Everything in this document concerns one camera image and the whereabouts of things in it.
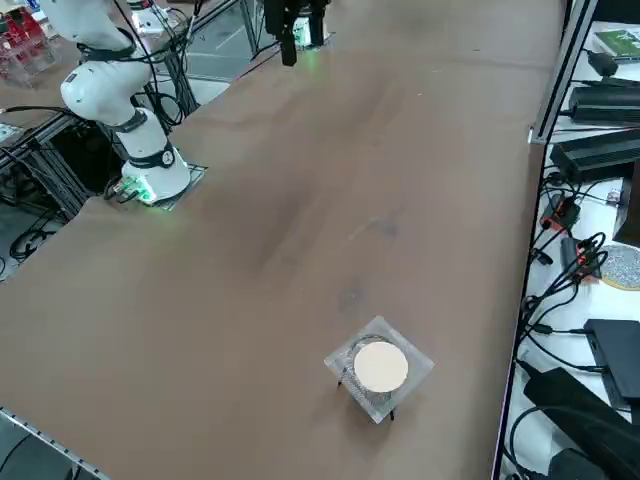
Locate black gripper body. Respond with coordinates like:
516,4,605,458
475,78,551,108
263,0,329,32

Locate white box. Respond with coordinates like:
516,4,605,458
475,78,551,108
133,7,179,36

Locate clear shelf red boxes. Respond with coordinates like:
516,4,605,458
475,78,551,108
0,0,64,89

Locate small black power adapter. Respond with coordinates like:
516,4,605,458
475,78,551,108
585,49,621,77

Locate black ribbed power adapter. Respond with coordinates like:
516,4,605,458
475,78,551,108
549,134,640,184
568,84,640,127

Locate green printed box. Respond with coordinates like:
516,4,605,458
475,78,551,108
592,27,640,64

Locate black hub orange plugs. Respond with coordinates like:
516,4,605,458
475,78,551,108
542,192,584,234

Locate black plug red trim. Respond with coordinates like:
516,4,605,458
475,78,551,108
559,235,604,284

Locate dark brown box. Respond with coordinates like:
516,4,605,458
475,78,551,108
612,164,640,246

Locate round glitter disc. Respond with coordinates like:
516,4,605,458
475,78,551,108
597,243,640,291

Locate flat black box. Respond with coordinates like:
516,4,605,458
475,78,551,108
583,318,640,401

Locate large black device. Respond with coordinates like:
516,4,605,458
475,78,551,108
522,367,640,480

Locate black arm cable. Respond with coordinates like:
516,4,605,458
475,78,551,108
112,0,199,131

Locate black base cable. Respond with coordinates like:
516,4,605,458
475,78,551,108
102,179,134,205

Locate aluminium camera post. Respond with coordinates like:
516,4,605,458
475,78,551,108
528,0,601,145

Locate aluminium table frame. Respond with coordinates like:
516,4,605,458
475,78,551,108
0,107,131,226

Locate black cable coil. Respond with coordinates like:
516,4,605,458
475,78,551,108
9,227,57,262

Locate wire gauze white centre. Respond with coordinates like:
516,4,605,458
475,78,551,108
324,314,435,426

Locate perforated aluminium rail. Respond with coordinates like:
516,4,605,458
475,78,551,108
0,407,109,480

